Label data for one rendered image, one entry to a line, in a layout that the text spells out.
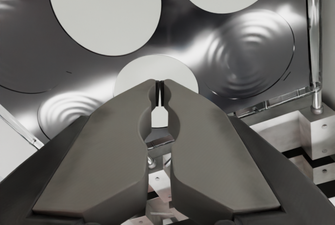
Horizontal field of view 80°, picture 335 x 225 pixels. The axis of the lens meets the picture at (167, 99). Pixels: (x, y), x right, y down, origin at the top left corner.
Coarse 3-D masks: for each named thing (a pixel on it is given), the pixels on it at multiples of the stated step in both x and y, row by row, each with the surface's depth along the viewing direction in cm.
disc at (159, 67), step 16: (128, 64) 22; (144, 64) 22; (160, 64) 22; (176, 64) 22; (128, 80) 23; (144, 80) 23; (160, 80) 23; (176, 80) 23; (192, 80) 23; (160, 96) 24; (160, 112) 25
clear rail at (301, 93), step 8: (304, 88) 24; (312, 88) 24; (280, 96) 25; (288, 96) 25; (296, 96) 25; (304, 96) 25; (256, 104) 26; (264, 104) 25; (272, 104) 25; (280, 104) 25; (232, 112) 26; (240, 112) 26; (248, 112) 26; (168, 136) 28; (152, 144) 28; (160, 144) 28
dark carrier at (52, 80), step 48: (0, 0) 18; (48, 0) 18; (288, 0) 19; (0, 48) 20; (48, 48) 20; (144, 48) 21; (192, 48) 21; (240, 48) 21; (288, 48) 22; (0, 96) 23; (48, 96) 23; (96, 96) 24; (240, 96) 25
